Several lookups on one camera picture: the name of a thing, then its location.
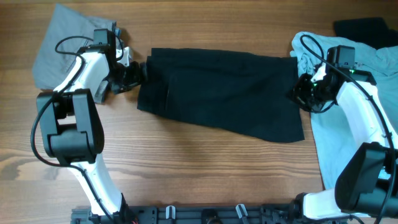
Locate black shorts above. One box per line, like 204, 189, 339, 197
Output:
137, 48, 304, 143

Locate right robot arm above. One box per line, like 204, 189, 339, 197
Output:
289, 45, 397, 222

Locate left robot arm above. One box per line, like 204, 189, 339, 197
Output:
30, 42, 146, 223

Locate light blue shirt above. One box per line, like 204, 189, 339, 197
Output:
290, 32, 397, 189

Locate folded grey shorts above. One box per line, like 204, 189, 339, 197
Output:
32, 3, 122, 91

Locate dark garment at corner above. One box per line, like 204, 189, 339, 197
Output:
333, 17, 397, 50

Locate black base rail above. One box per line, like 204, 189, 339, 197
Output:
70, 203, 305, 224

